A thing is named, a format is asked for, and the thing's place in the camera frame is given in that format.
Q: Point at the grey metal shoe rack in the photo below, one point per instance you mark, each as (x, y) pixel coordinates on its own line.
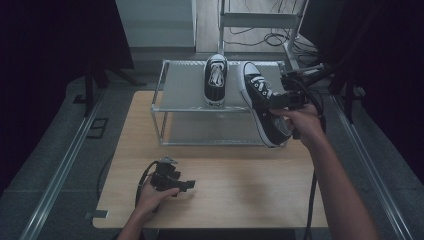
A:
(183, 86)

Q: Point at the person's left hand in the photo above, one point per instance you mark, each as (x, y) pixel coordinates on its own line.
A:
(151, 200)

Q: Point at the black tripod stand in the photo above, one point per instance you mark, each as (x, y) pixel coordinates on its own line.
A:
(91, 86)

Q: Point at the black canvas sneaker white sole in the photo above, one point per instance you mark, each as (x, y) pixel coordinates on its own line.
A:
(261, 100)
(215, 93)

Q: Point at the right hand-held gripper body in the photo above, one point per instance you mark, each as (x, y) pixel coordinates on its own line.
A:
(295, 88)

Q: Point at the black curtain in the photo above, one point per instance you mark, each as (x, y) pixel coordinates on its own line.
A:
(383, 66)
(50, 66)

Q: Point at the person's right hand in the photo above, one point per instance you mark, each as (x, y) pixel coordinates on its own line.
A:
(301, 123)

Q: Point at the white metal frame stand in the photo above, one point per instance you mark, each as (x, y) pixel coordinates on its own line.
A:
(260, 20)

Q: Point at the pale grey cabinet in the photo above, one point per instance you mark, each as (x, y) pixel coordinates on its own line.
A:
(155, 23)

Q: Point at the aluminium floor rail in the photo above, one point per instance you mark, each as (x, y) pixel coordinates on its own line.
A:
(370, 166)
(60, 173)

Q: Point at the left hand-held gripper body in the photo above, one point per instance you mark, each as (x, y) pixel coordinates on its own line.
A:
(165, 176)

